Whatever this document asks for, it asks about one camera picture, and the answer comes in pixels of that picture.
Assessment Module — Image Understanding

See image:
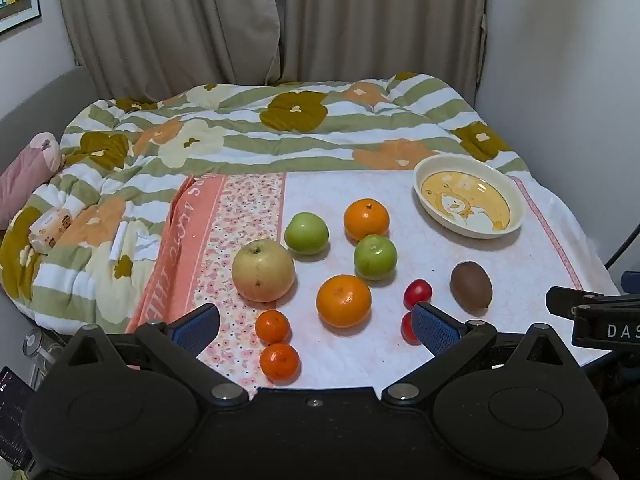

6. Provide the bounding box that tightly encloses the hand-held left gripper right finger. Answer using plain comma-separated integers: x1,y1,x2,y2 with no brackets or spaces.
382,301,576,406

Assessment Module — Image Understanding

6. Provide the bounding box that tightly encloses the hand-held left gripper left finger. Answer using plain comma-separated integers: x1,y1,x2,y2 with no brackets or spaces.
65,302,251,408

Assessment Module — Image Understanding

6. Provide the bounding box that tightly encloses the red cherry tomato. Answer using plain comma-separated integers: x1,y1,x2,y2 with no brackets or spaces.
403,279,433,309
401,311,423,346

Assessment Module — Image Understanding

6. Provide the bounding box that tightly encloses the brown kiwi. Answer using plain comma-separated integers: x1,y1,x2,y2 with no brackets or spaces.
450,262,494,309

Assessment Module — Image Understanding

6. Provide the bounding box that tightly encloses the small mandarin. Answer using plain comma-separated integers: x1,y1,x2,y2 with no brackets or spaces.
255,309,292,345
259,342,301,382

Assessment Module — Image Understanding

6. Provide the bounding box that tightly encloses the large yellow apple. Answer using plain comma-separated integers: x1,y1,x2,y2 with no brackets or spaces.
231,239,296,303

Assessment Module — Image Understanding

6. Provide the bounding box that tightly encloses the green apple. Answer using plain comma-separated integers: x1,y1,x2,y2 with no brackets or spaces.
353,234,398,281
284,212,330,256

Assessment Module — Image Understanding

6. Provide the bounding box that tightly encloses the large orange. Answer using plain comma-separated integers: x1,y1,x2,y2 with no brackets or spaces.
343,198,391,242
316,274,373,329

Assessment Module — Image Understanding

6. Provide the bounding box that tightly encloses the cream bowl with bear print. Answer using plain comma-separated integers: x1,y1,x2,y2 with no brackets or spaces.
413,154,527,240

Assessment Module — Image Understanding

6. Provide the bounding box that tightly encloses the glass jar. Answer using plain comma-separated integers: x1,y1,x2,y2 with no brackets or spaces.
22,327,66,376

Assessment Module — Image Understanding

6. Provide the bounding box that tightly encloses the pink floral printed cloth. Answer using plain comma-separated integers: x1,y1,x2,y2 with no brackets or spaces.
125,170,621,396

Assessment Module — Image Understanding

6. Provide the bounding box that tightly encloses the tissue packet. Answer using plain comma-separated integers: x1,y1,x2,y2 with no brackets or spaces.
27,208,76,253

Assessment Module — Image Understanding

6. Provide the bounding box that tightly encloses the black smartphone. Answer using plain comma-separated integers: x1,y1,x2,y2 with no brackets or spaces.
0,366,36,468

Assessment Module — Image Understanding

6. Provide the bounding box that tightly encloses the floral striped blanket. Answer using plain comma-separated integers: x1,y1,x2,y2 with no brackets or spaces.
0,71,531,333

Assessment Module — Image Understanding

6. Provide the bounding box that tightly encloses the pink plush pillow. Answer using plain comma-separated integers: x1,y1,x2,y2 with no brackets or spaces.
0,132,66,228

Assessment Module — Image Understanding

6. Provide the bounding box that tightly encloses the grey bed headboard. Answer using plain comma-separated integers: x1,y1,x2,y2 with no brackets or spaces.
0,65,96,176

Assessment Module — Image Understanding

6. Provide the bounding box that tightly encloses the black cable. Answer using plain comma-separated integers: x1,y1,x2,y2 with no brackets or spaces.
602,225,640,268

